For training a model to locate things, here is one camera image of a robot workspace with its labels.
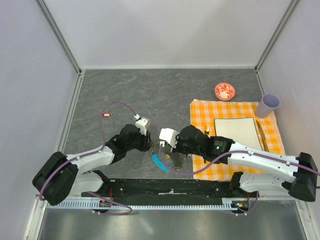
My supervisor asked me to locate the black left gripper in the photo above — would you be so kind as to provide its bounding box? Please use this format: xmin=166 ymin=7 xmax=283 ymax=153
xmin=125 ymin=127 xmax=154 ymax=152

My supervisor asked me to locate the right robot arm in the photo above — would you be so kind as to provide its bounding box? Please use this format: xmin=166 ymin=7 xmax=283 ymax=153
xmin=168 ymin=125 xmax=319 ymax=202

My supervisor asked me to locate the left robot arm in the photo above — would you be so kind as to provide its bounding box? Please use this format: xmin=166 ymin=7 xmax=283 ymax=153
xmin=32 ymin=124 xmax=153 ymax=206

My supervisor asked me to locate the gold fork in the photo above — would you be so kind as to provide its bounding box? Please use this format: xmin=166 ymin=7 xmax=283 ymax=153
xmin=204 ymin=124 xmax=211 ymax=135

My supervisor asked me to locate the orange checkered cloth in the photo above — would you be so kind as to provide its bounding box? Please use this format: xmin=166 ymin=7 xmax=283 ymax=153
xmin=190 ymin=99 xmax=285 ymax=181

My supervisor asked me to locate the white square plate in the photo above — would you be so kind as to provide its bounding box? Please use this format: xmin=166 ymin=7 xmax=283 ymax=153
xmin=214 ymin=117 xmax=262 ymax=150

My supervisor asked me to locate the red patterned bowl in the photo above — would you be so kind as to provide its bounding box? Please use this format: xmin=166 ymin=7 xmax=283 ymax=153
xmin=214 ymin=82 xmax=236 ymax=102

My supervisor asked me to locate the gold knife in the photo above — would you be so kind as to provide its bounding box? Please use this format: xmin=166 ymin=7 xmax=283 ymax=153
xmin=256 ymin=121 xmax=269 ymax=152

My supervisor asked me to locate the lilac plastic cup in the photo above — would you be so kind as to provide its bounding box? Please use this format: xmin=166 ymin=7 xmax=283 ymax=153
xmin=255 ymin=94 xmax=280 ymax=119

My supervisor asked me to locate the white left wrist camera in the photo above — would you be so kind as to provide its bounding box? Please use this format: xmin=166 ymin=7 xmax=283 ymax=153
xmin=134 ymin=114 xmax=150 ymax=136

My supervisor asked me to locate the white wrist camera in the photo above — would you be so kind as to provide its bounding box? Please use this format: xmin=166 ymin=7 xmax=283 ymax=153
xmin=159 ymin=128 xmax=180 ymax=148
xmin=134 ymin=114 xmax=150 ymax=136

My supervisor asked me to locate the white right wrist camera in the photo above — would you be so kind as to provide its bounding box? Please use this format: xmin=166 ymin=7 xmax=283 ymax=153
xmin=159 ymin=128 xmax=180 ymax=148

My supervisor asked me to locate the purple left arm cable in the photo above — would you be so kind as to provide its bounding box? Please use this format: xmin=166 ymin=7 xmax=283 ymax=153
xmin=39 ymin=101 xmax=141 ymax=216

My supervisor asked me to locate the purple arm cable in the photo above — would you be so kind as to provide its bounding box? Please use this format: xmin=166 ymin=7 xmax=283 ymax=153
xmin=39 ymin=101 xmax=141 ymax=216
xmin=158 ymin=142 xmax=320 ymax=216

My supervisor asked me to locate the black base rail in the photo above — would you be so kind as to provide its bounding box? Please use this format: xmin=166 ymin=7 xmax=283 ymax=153
xmin=95 ymin=178 xmax=259 ymax=207

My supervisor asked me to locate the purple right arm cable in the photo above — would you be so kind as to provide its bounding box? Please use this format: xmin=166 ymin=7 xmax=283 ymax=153
xmin=158 ymin=142 xmax=320 ymax=216

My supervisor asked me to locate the light blue cable duct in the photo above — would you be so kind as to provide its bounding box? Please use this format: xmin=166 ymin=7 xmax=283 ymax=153
xmin=47 ymin=198 xmax=238 ymax=211

